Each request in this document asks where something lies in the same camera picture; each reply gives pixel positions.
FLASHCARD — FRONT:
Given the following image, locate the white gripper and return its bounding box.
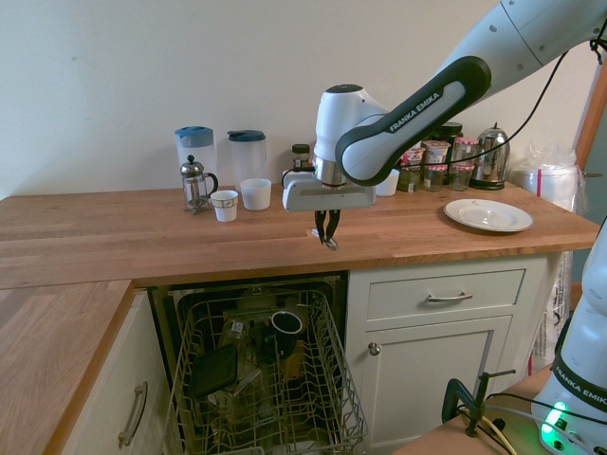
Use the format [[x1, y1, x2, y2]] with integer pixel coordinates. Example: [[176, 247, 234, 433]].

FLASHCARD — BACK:
[[282, 183, 378, 245]]

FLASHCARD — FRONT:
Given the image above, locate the silver metal spoon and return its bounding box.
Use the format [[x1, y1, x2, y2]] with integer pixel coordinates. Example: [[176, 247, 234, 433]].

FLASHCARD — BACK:
[[310, 227, 340, 252]]

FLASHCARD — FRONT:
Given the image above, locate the built-in dishwasher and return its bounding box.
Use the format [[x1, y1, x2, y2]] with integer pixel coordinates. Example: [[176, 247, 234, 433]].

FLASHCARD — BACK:
[[145, 270, 351, 455]]

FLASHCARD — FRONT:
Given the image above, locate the white ceramic bowl cup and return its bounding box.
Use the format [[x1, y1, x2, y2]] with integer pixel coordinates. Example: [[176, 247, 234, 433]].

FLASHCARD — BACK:
[[374, 168, 400, 198]]

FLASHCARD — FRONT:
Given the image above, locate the spice jar with black lid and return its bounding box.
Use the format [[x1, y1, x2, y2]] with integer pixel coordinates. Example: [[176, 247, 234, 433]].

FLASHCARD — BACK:
[[290, 143, 312, 173]]

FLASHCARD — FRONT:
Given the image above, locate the white ceramic mug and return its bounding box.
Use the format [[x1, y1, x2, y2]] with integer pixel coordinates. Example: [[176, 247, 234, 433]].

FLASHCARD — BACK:
[[239, 177, 273, 211]]

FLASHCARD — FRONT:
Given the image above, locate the dark green food cup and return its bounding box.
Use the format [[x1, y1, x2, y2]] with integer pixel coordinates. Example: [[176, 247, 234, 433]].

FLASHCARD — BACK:
[[397, 167, 424, 192]]

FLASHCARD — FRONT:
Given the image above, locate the clear pitcher with blue lid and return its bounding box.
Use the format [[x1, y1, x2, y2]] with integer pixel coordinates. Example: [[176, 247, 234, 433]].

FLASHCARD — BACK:
[[174, 125, 217, 191], [226, 129, 267, 184]]

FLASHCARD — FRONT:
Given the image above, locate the white cup with patterned band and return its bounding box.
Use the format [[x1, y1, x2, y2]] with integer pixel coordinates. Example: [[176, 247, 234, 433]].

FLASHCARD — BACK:
[[210, 190, 239, 223]]

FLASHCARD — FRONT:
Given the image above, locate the oatmeal cup with red label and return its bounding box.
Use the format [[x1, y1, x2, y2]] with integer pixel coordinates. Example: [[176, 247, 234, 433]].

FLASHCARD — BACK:
[[400, 146, 427, 170]]

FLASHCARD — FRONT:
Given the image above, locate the black mug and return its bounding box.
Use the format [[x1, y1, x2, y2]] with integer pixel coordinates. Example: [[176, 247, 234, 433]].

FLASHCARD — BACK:
[[269, 310, 304, 362]]

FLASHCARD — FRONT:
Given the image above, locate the glass jar red checked lid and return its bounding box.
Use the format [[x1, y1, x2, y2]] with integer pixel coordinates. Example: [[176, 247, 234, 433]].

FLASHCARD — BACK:
[[449, 163, 476, 192], [422, 164, 450, 192]]

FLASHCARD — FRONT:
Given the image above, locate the oatmeal cup with foil lid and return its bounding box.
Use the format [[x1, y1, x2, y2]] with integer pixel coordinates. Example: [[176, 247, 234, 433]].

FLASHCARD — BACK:
[[422, 139, 451, 167]]

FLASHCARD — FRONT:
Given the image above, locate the glass french press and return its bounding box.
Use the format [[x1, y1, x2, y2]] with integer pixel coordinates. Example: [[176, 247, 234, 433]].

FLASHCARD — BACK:
[[178, 155, 220, 216]]

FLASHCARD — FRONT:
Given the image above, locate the clear drinking glass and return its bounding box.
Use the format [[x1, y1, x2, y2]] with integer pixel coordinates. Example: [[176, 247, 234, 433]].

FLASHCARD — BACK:
[[217, 316, 253, 355]]

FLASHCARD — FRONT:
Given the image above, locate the large jar red checked lid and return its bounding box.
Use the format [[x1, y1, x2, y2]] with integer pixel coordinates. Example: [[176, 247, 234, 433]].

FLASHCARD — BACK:
[[451, 136, 481, 167]]

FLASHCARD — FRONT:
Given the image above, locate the white plate with gold rim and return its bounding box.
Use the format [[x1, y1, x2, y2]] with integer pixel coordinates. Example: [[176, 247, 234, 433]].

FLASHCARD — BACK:
[[443, 198, 535, 234]]

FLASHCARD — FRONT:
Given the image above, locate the stainless steel electric kettle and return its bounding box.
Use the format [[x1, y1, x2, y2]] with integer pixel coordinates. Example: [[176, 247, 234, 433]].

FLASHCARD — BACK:
[[469, 122, 512, 191]]

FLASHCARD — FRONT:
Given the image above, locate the white base cabinet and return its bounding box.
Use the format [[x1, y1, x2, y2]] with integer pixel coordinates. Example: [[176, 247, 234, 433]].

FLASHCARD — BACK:
[[45, 287, 177, 455], [347, 253, 576, 452]]

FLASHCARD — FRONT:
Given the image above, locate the black container lid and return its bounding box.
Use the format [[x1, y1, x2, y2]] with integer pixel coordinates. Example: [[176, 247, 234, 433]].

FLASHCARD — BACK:
[[191, 342, 239, 400]]

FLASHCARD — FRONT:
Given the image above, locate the dark green c-clamp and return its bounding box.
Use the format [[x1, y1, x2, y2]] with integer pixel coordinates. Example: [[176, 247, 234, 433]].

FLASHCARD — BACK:
[[441, 368, 517, 438]]

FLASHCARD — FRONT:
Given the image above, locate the plastic bag of disposable plates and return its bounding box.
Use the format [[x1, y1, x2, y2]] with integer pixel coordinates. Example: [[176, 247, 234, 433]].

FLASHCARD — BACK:
[[507, 140, 590, 215]]

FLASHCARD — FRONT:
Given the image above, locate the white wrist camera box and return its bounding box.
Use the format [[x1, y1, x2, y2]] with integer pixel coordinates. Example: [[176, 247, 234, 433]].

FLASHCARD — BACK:
[[282, 170, 318, 189]]

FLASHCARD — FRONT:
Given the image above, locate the wire dishwasher rack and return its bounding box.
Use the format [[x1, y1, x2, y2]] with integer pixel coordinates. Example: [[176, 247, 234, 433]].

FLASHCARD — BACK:
[[163, 286, 369, 455]]

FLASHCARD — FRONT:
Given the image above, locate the yellow cable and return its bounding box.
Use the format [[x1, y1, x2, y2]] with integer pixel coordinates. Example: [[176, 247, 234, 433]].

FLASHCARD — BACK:
[[482, 415, 512, 455]]

